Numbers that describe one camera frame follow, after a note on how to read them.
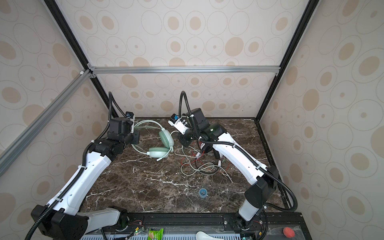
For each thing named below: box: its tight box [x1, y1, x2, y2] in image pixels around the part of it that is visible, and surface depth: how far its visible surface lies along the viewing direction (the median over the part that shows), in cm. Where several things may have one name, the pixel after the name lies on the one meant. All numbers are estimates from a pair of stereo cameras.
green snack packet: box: [148, 228, 165, 240], surface depth 70 cm
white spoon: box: [196, 230, 225, 240], surface depth 71 cm
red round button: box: [283, 227, 296, 238], surface depth 71 cm
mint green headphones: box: [131, 119, 175, 161], surface depth 74 cm
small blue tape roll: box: [199, 188, 208, 199], surface depth 85 cm
